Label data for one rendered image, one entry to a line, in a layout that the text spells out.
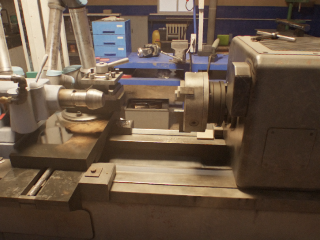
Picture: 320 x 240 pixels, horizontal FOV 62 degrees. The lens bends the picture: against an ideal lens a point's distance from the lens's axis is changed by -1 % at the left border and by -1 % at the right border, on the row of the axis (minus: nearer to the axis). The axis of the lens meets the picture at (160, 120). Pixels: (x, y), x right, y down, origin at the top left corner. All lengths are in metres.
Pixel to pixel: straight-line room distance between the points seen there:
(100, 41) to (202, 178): 2.34
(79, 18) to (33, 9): 0.56
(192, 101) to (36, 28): 1.72
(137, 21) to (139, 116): 4.89
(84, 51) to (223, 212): 1.45
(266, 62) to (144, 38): 7.04
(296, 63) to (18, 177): 1.05
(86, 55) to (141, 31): 5.82
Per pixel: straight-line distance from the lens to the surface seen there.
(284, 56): 0.92
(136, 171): 1.14
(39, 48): 2.49
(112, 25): 3.09
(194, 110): 1.02
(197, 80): 1.05
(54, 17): 2.03
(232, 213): 1.14
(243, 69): 0.90
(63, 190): 1.03
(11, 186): 1.13
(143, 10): 8.20
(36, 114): 1.23
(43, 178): 1.13
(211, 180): 1.11
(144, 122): 3.25
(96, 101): 1.16
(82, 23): 2.00
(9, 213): 1.37
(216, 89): 1.08
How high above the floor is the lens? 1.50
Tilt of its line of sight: 25 degrees down
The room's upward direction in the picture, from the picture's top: straight up
